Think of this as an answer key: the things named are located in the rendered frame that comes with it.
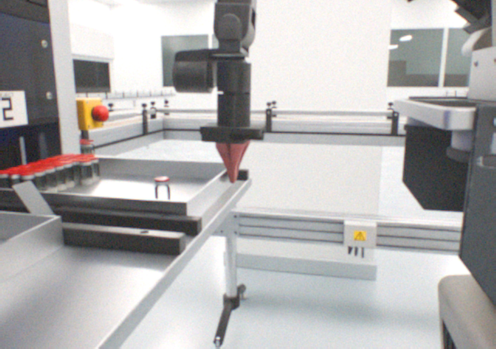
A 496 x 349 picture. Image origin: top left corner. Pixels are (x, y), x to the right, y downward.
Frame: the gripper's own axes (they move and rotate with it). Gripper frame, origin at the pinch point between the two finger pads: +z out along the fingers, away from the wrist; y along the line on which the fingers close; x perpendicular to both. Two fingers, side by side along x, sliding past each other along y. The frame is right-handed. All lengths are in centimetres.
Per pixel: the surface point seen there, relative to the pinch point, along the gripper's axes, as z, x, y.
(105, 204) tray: -0.2, 19.8, 12.5
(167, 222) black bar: 0.6, 22.1, 2.6
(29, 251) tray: 0.6, 33.1, 12.8
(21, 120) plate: -9.0, 4.1, 38.9
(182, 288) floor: 92, -112, 55
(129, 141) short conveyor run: 4, -53, 50
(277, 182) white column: 38, -143, 11
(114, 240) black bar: 0.9, 27.7, 6.5
